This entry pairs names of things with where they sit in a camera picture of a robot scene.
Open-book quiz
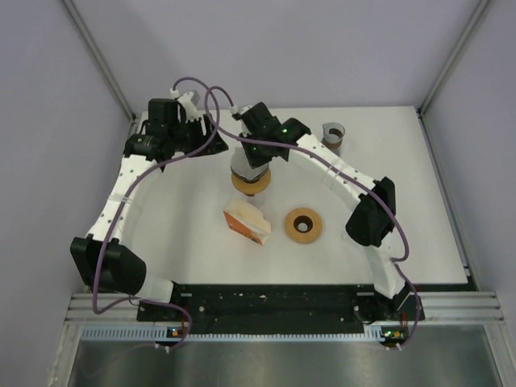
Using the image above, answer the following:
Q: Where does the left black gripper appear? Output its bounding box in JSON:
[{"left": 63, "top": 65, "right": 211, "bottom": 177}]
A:
[{"left": 169, "top": 114, "right": 228, "bottom": 158}]

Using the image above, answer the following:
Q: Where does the orange coffee filter pack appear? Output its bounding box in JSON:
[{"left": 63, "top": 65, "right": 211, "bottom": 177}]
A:
[{"left": 223, "top": 198, "right": 272, "bottom": 245}]

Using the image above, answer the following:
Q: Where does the aluminium frame rail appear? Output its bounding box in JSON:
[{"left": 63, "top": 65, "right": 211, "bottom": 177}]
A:
[{"left": 64, "top": 292, "right": 506, "bottom": 325}]

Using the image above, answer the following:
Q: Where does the purple cable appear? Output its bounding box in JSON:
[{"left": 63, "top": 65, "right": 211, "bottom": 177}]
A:
[
  {"left": 91, "top": 77, "right": 221, "bottom": 352},
  {"left": 204, "top": 85, "right": 422, "bottom": 351}
]

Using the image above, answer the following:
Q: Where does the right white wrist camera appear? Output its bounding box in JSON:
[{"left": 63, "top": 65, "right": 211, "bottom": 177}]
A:
[{"left": 229, "top": 105, "right": 252, "bottom": 121}]

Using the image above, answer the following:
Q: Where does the grey glass carafe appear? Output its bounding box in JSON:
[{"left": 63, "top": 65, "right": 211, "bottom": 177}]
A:
[{"left": 322, "top": 122, "right": 346, "bottom": 156}]

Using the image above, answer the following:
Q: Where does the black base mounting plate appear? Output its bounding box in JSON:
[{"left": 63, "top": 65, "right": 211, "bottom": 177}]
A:
[{"left": 137, "top": 285, "right": 425, "bottom": 335}]

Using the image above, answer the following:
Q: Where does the grey cable duct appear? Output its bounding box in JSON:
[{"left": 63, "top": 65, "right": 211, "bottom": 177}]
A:
[{"left": 81, "top": 325, "right": 404, "bottom": 343}]

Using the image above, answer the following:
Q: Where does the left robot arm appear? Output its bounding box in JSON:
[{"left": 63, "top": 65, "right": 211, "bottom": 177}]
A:
[{"left": 70, "top": 91, "right": 229, "bottom": 320}]

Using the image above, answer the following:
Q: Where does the smoked glass dripper cone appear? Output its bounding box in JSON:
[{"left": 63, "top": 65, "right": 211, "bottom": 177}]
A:
[{"left": 231, "top": 168, "right": 268, "bottom": 184}]

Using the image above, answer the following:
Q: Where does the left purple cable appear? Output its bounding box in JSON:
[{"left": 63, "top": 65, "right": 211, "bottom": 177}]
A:
[{"left": 91, "top": 77, "right": 221, "bottom": 352}]

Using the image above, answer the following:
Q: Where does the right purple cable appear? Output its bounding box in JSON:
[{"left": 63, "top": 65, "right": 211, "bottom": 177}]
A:
[{"left": 204, "top": 85, "right": 422, "bottom": 351}]

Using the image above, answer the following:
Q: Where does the clear glass carafe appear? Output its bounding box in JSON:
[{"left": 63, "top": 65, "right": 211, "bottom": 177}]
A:
[{"left": 241, "top": 193, "right": 267, "bottom": 210}]

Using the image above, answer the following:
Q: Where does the wooden dripper ring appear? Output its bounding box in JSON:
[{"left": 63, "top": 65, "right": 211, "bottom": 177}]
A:
[
  {"left": 231, "top": 172, "right": 271, "bottom": 197},
  {"left": 284, "top": 207, "right": 324, "bottom": 245}
]

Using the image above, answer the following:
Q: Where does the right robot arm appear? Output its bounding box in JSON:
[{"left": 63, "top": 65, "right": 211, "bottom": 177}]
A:
[{"left": 231, "top": 102, "right": 410, "bottom": 319}]

